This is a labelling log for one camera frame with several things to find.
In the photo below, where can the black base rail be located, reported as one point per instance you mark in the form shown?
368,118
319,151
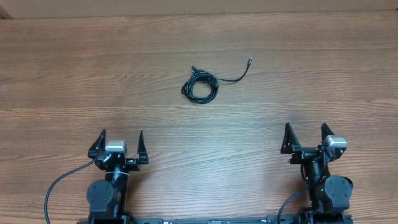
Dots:
270,219

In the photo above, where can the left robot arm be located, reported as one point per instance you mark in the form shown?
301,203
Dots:
107,196

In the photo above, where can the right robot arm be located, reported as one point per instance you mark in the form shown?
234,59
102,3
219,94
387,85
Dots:
328,194

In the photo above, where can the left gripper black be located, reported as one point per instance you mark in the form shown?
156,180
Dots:
99,144

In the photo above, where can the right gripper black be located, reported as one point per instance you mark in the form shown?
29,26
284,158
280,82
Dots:
291,145

